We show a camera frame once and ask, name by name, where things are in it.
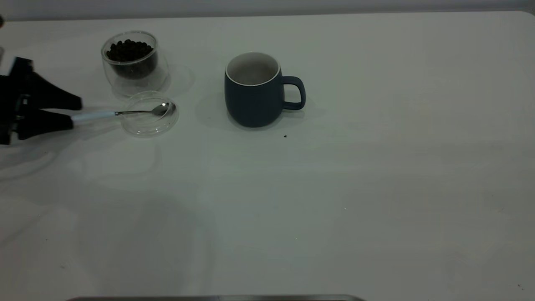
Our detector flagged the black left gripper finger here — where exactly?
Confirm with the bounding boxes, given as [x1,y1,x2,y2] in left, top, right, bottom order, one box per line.
[18,110,74,141]
[22,58,83,111]

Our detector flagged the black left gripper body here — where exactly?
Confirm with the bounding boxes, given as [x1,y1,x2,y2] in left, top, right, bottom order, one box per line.
[0,57,26,145]

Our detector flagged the metal spoon with white handle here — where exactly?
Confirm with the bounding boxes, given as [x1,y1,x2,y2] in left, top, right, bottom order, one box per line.
[71,102,176,124]

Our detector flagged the dark grey ceramic mug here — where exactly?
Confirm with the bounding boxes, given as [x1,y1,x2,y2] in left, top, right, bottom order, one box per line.
[224,51,306,128]

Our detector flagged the dark coffee beans pile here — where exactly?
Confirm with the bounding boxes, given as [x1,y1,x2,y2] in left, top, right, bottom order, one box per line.
[105,40,158,81]

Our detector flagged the clear glass lid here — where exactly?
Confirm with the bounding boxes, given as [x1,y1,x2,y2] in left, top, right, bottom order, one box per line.
[121,90,180,138]

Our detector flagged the clear double-wall glass cup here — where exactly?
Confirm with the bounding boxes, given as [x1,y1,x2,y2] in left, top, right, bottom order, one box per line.
[100,31,170,97]

